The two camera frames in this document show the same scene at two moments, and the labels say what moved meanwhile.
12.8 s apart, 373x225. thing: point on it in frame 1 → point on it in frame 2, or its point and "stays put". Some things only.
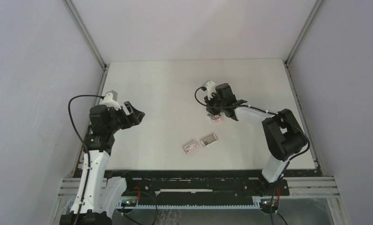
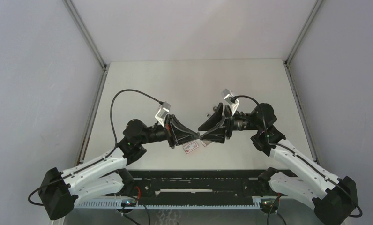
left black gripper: (134, 117) → (182, 134)
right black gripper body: (215, 106) → (228, 122)
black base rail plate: (188, 187) stays put
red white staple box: (190, 147) stays put
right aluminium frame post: (315, 10) stays put
